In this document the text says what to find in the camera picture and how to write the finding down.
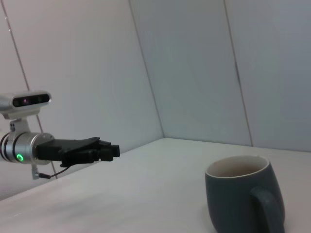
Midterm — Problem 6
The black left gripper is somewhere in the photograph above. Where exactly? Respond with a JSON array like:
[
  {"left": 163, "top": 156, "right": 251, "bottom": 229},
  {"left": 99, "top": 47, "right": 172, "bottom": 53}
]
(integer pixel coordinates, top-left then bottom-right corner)
[{"left": 34, "top": 136, "right": 121, "bottom": 168}]

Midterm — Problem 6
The grey ceramic cup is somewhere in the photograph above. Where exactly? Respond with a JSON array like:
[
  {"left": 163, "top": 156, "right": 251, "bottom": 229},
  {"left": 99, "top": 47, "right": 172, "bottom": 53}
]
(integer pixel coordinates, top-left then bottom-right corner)
[{"left": 204, "top": 155, "right": 285, "bottom": 233}]

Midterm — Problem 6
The thin black left gripper cable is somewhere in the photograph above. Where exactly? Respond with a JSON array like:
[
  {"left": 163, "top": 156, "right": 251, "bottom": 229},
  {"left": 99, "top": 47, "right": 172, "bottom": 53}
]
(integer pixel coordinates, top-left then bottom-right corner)
[{"left": 31, "top": 164, "right": 73, "bottom": 181}]

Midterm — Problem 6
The silver camera mount bracket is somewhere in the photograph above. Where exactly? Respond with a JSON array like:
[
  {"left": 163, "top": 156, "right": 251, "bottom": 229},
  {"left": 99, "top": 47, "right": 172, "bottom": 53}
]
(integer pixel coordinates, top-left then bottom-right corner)
[{"left": 9, "top": 118, "right": 30, "bottom": 136}]

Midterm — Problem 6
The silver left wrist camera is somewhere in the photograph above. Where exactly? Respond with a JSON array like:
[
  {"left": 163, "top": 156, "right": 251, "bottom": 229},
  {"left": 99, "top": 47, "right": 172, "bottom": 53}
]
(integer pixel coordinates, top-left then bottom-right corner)
[{"left": 0, "top": 91, "right": 52, "bottom": 119}]

